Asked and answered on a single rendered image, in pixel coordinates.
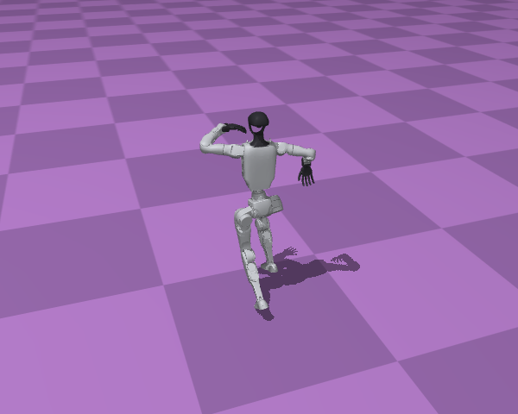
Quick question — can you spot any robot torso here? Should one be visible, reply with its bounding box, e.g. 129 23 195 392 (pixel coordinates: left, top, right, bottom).
241 138 277 219

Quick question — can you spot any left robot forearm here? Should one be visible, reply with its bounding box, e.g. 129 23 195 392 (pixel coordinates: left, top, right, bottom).
200 123 226 147

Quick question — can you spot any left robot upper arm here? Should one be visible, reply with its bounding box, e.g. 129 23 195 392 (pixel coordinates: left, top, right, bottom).
200 143 244 159

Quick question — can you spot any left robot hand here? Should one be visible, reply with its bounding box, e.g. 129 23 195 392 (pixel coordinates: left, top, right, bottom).
222 123 247 134

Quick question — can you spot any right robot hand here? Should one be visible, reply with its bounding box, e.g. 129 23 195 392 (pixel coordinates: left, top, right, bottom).
298 158 314 186

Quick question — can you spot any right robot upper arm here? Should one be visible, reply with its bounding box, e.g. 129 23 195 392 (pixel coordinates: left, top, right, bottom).
274 142 316 161

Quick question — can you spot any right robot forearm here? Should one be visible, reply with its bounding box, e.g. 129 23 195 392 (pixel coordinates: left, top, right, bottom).
302 148 316 165

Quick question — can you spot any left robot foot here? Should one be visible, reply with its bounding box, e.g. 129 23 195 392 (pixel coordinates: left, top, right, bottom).
254 298 268 310

